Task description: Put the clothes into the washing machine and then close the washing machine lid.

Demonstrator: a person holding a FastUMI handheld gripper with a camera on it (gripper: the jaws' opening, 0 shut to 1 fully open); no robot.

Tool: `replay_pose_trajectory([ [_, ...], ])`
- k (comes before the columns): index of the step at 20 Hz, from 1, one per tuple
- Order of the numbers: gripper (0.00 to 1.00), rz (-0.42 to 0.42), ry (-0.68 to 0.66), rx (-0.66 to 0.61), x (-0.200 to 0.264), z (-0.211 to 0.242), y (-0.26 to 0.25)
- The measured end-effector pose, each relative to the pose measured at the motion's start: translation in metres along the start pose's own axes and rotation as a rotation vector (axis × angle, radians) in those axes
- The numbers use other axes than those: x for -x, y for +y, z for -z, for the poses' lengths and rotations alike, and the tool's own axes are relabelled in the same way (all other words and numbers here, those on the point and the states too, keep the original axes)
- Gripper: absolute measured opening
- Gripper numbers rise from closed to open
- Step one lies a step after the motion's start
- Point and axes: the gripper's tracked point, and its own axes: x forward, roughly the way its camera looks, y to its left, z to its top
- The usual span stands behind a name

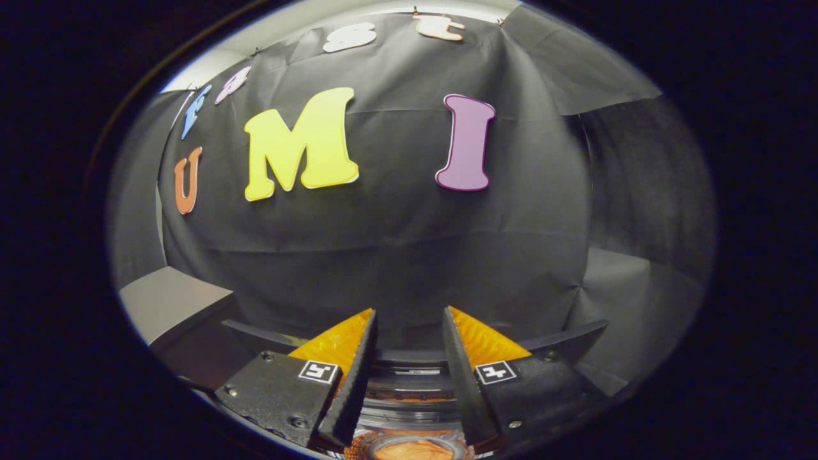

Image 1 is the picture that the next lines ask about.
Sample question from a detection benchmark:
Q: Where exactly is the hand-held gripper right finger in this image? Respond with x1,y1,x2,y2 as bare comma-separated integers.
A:
442,305,608,448

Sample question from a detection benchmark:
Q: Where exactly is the grey cabinet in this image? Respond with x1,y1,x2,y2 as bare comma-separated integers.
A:
118,265,256,390

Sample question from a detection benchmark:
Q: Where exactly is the grey washing machine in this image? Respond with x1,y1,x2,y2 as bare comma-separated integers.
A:
348,364,477,460

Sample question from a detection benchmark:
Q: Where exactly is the dark washing machine lid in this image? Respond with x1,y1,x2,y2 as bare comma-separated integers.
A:
220,318,609,384

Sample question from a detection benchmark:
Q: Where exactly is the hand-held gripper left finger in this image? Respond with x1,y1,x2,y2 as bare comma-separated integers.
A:
214,309,379,449

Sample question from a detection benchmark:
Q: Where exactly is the orange polo shirt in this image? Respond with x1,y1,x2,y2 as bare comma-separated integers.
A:
371,438,458,460

